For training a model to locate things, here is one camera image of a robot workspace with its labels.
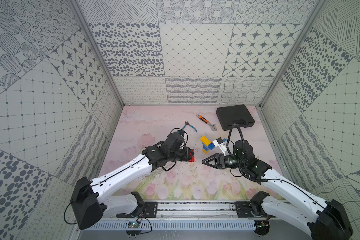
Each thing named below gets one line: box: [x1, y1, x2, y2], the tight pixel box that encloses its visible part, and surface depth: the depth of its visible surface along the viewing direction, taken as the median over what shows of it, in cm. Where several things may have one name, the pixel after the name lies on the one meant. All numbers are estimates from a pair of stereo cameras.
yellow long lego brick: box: [200, 135, 212, 147], surface depth 90 cm
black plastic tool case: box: [216, 104, 255, 131], surface depth 110 cm
